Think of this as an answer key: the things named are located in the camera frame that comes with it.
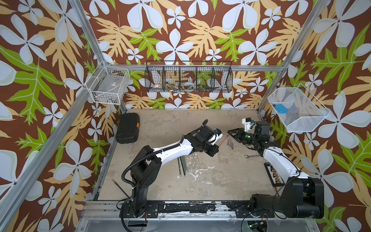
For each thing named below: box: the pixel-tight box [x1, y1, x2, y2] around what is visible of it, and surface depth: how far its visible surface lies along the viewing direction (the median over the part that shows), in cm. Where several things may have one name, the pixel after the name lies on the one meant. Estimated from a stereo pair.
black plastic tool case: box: [115, 112, 141, 145], surface depth 101 cm
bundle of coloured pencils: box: [177, 155, 189, 179], surface depth 91 cm
